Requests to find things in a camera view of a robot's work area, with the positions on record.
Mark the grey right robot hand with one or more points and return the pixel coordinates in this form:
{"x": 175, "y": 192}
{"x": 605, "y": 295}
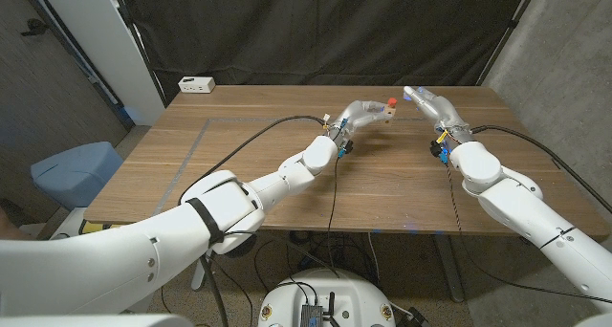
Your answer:
{"x": 442, "y": 114}

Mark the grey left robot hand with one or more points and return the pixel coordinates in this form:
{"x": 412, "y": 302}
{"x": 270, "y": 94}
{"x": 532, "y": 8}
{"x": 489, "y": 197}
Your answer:
{"x": 358, "y": 114}

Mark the wooden block with holes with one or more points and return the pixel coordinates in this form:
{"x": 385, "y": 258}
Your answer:
{"x": 391, "y": 114}

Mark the red-headed screw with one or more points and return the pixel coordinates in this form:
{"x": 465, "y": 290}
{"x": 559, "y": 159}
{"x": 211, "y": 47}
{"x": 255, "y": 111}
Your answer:
{"x": 392, "y": 101}

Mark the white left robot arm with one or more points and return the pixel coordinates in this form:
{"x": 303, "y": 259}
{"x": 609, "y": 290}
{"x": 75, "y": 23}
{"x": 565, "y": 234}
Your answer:
{"x": 119, "y": 260}

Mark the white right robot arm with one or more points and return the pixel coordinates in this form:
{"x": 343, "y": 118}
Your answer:
{"x": 526, "y": 207}

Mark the black backdrop curtain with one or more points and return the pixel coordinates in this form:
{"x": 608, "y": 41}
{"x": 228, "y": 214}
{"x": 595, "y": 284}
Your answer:
{"x": 311, "y": 30}

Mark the black backdrop stand pole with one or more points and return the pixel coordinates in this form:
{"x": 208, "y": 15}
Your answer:
{"x": 136, "y": 35}
{"x": 510, "y": 25}

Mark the grey table leg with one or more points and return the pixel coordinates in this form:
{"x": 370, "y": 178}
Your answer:
{"x": 449, "y": 269}

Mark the white power strip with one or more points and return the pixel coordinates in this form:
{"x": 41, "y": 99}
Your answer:
{"x": 196, "y": 84}

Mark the white robot torso base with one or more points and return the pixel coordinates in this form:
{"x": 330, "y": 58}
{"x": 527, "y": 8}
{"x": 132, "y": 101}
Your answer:
{"x": 354, "y": 293}

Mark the black antenna stub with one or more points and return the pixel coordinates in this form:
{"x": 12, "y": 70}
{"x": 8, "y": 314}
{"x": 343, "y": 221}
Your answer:
{"x": 331, "y": 303}

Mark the small grey electronics box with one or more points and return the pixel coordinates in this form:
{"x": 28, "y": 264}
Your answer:
{"x": 311, "y": 315}

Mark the white table leg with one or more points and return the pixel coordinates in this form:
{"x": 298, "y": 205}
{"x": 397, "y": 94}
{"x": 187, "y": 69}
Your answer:
{"x": 198, "y": 276}

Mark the white cabinet panel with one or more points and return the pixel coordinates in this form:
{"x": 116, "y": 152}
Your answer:
{"x": 110, "y": 45}

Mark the blue padded stool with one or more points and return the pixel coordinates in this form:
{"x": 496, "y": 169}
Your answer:
{"x": 72, "y": 171}

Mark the white floor base plate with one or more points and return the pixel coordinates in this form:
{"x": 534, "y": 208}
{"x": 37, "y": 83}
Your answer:
{"x": 67, "y": 222}

